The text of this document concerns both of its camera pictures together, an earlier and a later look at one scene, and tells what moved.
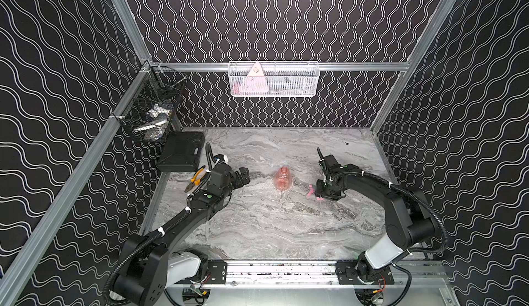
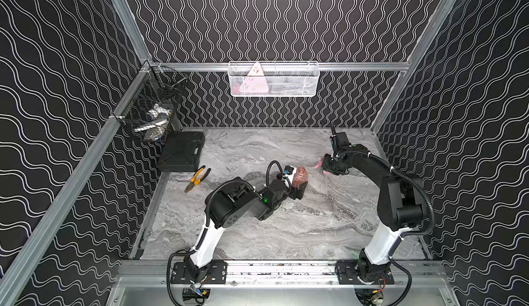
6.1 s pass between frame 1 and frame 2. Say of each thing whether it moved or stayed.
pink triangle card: stayed
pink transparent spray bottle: moved
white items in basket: stayed
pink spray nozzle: moved
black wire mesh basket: stayed
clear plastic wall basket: stayed
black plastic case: stayed
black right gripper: moved
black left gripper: moved
